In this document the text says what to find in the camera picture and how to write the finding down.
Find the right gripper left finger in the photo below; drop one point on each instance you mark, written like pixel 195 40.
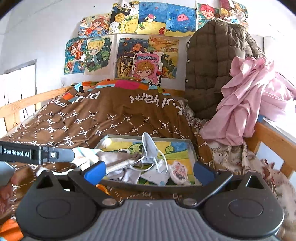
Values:
pixel 85 181

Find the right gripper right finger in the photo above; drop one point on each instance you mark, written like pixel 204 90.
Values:
pixel 212 182

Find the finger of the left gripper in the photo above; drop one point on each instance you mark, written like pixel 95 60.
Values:
pixel 57 155

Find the striped pastel sock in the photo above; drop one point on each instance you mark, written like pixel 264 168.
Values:
pixel 86 157

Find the patterned small sock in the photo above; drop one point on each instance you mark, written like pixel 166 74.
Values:
pixel 178 173

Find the grey face mask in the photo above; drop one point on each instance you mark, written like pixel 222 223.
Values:
pixel 152 157

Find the white blue baby sock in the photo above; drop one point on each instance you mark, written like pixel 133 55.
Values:
pixel 44 169

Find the grey knitted cloth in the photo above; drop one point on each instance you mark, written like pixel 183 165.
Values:
pixel 116 161

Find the white drawstring pouch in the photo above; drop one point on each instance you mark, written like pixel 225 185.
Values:
pixel 153 176

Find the person left hand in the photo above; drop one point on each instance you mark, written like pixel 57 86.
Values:
pixel 7 193

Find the floral bed sheet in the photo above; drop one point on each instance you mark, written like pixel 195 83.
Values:
pixel 238 160

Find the brown patterned quilt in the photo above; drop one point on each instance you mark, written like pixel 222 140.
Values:
pixel 87 113

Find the grey tray with cartoon picture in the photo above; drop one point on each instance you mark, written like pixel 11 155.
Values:
pixel 181 150

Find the window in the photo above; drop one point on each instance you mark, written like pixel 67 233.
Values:
pixel 19 82

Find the pink shirt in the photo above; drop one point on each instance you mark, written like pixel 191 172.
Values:
pixel 255 89

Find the blond boy drawing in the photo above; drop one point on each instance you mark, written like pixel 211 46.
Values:
pixel 100 56

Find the pink cartoon girl picture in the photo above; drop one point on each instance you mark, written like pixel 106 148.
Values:
pixel 147 66

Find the brown quilted jacket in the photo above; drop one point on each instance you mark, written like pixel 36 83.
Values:
pixel 210 53

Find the dark swirl painting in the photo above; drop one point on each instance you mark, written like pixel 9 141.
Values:
pixel 129 46

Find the top row drawings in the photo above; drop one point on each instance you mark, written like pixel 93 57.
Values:
pixel 153 18

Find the wooden bed frame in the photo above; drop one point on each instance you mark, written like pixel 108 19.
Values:
pixel 10 112

